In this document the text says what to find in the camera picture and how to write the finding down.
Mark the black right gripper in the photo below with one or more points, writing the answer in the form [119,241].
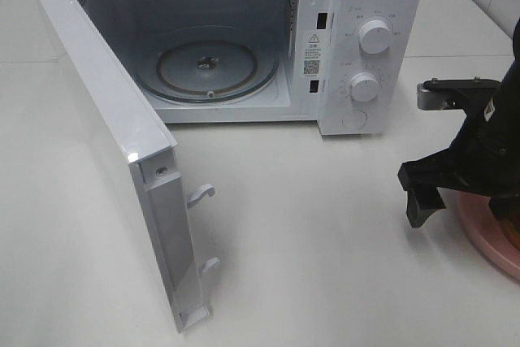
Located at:
[482,159]

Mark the pink round plate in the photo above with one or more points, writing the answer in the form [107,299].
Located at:
[487,234]

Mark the white microwave door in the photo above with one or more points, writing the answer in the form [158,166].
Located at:
[136,153]

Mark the burger with lettuce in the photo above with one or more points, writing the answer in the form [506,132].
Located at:
[511,229]

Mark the lower white microwave knob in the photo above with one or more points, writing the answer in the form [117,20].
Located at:
[364,87]

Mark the white microwave knob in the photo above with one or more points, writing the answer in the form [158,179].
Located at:
[374,36]
[364,87]

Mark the upper white microwave knob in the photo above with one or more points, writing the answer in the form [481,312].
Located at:
[374,36]

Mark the white microwave oven body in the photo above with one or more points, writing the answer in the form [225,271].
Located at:
[316,40]

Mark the glass microwave turntable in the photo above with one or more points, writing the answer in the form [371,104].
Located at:
[207,64]

